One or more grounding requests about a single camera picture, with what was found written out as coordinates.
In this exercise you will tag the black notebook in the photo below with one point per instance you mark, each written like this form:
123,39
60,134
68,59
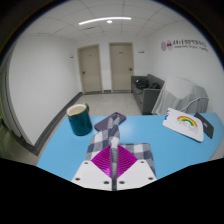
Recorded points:
206,125

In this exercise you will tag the wall lettering sign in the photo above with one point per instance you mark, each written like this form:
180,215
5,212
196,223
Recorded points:
183,45

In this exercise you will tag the dark green mug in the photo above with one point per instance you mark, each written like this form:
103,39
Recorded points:
80,123

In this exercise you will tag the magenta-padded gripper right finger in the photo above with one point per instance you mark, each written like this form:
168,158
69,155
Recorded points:
138,173

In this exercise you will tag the white pad with rainbow print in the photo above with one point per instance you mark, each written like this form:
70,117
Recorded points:
183,125

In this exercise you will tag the small round ceiling light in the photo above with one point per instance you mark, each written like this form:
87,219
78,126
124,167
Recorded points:
109,21

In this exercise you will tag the furniture under white cover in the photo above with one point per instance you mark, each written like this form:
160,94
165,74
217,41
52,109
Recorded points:
176,91

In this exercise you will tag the blue white checked towel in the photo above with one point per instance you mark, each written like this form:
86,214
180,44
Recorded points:
103,138

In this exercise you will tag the long ceiling light strip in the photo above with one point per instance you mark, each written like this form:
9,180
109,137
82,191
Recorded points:
93,20

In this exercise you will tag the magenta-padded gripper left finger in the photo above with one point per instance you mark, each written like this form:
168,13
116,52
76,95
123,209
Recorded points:
93,175

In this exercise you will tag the grey sofa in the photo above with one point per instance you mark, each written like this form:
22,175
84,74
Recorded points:
148,98

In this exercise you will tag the beige door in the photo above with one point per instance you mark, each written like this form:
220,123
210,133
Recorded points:
121,66
90,69

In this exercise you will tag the black bag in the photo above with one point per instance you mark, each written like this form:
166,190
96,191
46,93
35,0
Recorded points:
142,83

